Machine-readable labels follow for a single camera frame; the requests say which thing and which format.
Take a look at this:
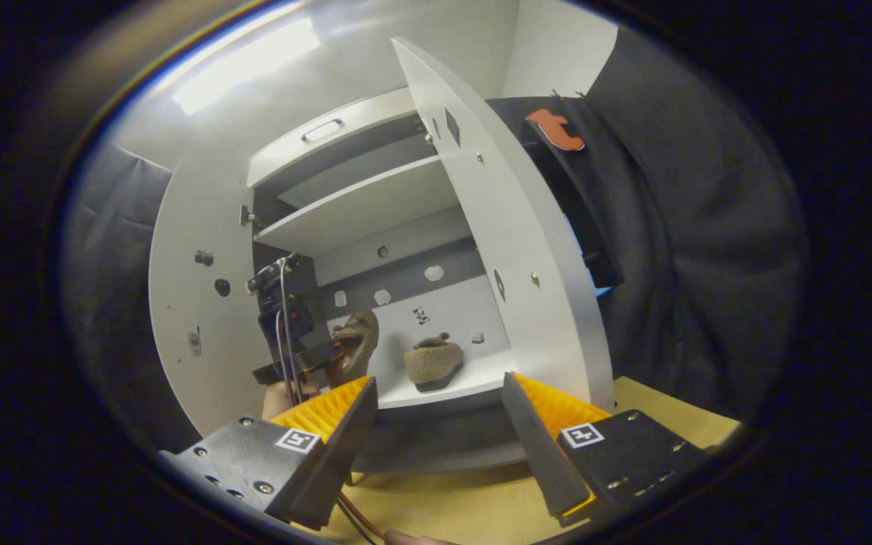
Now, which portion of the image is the white cabinet door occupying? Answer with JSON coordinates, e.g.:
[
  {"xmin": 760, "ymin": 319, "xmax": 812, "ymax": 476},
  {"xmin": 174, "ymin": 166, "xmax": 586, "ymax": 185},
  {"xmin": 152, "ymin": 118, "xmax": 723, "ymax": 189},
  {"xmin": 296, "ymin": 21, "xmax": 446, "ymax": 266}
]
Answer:
[
  {"xmin": 148, "ymin": 157, "xmax": 272, "ymax": 439},
  {"xmin": 391, "ymin": 36, "xmax": 618, "ymax": 414}
]

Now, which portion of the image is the wide white cabinet shelf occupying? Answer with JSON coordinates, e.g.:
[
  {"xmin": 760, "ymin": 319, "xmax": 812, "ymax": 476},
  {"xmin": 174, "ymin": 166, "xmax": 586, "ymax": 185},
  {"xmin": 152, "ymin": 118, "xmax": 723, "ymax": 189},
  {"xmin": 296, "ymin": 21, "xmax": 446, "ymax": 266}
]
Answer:
[{"xmin": 254, "ymin": 154, "xmax": 461, "ymax": 259}]

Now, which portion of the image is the metal drawer handle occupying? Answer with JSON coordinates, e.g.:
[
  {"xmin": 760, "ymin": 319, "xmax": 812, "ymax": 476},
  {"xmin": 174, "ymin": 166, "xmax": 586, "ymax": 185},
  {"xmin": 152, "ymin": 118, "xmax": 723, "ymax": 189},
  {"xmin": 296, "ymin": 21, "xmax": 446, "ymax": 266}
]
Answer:
[{"xmin": 301, "ymin": 117, "xmax": 345, "ymax": 144}]

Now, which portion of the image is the brown fuzzy shoe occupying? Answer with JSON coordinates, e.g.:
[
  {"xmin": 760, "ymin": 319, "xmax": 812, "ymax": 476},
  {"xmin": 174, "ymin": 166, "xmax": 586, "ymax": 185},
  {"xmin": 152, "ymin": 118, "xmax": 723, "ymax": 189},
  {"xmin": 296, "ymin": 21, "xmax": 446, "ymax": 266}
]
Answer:
[
  {"xmin": 325, "ymin": 308, "xmax": 381, "ymax": 388},
  {"xmin": 403, "ymin": 332, "xmax": 466, "ymax": 394}
]

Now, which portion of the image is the white cabinet floor board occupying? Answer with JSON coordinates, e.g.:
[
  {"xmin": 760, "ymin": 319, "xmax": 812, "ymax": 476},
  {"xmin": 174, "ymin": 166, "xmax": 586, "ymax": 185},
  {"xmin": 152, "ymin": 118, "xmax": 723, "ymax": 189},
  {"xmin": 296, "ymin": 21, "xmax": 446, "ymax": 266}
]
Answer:
[{"xmin": 375, "ymin": 344, "xmax": 513, "ymax": 410}]

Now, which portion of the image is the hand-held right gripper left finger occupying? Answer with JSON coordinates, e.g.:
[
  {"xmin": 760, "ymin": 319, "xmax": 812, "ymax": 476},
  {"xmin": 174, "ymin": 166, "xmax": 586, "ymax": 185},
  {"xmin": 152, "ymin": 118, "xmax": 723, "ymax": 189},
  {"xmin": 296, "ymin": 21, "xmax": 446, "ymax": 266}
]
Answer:
[{"xmin": 157, "ymin": 376, "xmax": 378, "ymax": 531}]

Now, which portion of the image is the white cabinet drawer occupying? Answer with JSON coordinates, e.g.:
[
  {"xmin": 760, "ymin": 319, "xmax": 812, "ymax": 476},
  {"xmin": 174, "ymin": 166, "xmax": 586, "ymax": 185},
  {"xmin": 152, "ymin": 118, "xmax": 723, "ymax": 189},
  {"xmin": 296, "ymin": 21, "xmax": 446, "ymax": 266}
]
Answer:
[{"xmin": 245, "ymin": 86, "xmax": 419, "ymax": 189}]

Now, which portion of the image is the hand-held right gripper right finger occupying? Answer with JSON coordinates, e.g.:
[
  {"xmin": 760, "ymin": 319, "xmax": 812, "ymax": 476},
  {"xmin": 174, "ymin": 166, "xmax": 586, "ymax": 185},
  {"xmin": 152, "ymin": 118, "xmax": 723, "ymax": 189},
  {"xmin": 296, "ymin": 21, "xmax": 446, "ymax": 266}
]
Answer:
[{"xmin": 502, "ymin": 372, "xmax": 709, "ymax": 528}]

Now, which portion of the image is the narrow white cabinet shelf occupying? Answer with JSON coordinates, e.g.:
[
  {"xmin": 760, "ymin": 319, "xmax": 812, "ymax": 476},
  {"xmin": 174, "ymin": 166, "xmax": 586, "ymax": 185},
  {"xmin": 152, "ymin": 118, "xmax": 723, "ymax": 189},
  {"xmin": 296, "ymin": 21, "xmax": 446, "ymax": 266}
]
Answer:
[{"xmin": 277, "ymin": 132, "xmax": 441, "ymax": 211}]

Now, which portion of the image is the black backdrop cloth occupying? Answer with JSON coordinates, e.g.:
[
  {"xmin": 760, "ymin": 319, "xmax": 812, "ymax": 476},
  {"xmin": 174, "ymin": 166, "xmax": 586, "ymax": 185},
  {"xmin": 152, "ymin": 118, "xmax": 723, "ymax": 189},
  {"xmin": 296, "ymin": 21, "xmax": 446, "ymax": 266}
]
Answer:
[{"xmin": 58, "ymin": 26, "xmax": 809, "ymax": 455}]

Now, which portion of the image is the white shoe cabinet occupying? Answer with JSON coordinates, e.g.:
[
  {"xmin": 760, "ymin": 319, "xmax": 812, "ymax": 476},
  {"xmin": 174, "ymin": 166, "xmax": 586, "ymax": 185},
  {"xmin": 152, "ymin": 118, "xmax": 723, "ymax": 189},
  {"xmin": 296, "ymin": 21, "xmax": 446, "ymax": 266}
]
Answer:
[{"xmin": 243, "ymin": 86, "xmax": 535, "ymax": 475}]

